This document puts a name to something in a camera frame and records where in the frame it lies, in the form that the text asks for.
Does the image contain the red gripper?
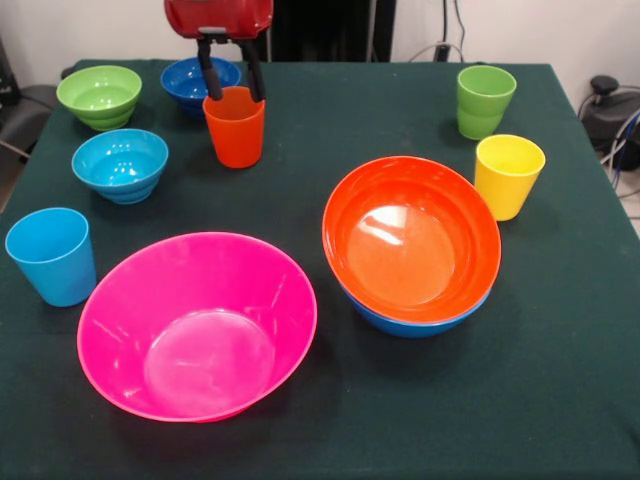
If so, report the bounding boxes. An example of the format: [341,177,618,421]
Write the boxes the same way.
[163,0,275,103]

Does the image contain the orange cup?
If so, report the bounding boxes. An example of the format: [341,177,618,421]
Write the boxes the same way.
[202,86,266,170]

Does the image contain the large orange bowl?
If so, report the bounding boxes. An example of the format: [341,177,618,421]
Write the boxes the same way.
[321,155,503,324]

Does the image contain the green cup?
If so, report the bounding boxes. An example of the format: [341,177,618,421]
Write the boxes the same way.
[456,64,518,141]

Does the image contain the large pink bowl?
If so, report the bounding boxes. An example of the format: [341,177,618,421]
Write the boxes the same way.
[76,230,319,424]

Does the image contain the yellow cup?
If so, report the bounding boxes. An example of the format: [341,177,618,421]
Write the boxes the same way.
[473,133,547,222]

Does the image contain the large blue bowl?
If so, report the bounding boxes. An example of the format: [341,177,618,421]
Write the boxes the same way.
[339,279,494,340]

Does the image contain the dark blue ribbed bowl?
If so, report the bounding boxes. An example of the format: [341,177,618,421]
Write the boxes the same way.
[159,55,243,119]

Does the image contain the green ribbed bowl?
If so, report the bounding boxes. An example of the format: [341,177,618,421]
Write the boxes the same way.
[55,64,143,132]

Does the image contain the light blue ribbed bowl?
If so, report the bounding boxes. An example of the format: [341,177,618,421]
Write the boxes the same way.
[71,128,170,206]

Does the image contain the light blue cup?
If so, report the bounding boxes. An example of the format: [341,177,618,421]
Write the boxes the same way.
[4,207,98,308]

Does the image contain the dark green tablecloth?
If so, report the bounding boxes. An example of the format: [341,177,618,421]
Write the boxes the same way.
[0,58,640,480]

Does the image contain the black plug with cables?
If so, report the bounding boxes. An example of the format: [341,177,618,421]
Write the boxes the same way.
[407,0,469,63]

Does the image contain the bundle of floor cables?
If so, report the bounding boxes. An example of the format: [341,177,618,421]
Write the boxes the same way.
[599,107,640,221]

